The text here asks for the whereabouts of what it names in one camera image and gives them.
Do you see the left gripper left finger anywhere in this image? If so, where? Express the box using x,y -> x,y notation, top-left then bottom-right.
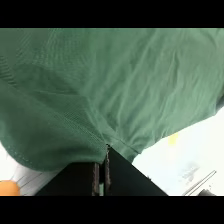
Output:
35,161 -> 101,197

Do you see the green T-shirt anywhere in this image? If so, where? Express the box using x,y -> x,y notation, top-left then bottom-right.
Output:
0,27 -> 224,173

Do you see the silver frame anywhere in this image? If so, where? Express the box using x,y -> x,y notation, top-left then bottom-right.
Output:
181,169 -> 218,197

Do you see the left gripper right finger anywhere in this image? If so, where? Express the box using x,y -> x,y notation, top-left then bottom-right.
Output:
104,143 -> 169,197

